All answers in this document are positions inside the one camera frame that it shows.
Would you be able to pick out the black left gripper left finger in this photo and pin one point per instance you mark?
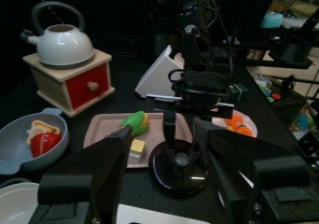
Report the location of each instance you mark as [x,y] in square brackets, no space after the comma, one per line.
[83,184]

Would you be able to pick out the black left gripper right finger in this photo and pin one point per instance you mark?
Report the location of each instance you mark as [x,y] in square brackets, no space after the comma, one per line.
[258,178]

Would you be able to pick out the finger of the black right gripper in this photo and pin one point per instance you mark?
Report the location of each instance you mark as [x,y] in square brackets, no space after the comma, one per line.
[169,131]
[191,155]

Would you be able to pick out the black pot lid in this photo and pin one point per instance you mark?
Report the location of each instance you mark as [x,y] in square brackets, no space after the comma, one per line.
[178,181]

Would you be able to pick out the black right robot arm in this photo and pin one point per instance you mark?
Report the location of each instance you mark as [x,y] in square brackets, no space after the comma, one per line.
[195,41]

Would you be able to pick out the green toy corn cob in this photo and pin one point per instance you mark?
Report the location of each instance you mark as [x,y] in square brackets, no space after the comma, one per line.
[135,122]

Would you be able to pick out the yellow toy butter cube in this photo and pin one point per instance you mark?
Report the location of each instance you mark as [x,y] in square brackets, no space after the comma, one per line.
[138,148]

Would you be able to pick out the dark green sponge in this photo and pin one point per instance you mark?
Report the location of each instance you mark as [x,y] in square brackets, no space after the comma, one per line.
[240,92]

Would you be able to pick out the white triangular carton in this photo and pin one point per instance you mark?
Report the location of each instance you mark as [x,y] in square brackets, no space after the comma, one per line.
[159,75]

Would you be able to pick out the plate with orange fruit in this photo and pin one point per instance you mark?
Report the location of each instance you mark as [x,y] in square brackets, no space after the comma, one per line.
[244,118]

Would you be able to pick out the orange toy carrot slice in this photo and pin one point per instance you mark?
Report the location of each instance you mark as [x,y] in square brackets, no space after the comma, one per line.
[240,123]

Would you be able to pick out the pink tray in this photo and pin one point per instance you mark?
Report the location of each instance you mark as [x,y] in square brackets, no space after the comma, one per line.
[103,128]

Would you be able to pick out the red toy tomato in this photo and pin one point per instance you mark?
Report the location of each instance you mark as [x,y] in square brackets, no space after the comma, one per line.
[43,144]

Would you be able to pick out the white round plate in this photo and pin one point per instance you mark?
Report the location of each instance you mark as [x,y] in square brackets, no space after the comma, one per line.
[17,204]

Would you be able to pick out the yellow toy pepper slice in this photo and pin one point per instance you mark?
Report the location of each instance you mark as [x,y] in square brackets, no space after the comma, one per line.
[43,126]

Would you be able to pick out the black shelf rack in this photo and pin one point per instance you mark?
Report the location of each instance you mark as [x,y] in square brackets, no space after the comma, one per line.
[290,52]

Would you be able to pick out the wooden box with red drawer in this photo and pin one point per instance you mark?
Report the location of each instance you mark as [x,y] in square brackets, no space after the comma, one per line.
[83,84]

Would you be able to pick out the teal cup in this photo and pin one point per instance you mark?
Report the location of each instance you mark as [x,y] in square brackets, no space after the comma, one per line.
[272,20]

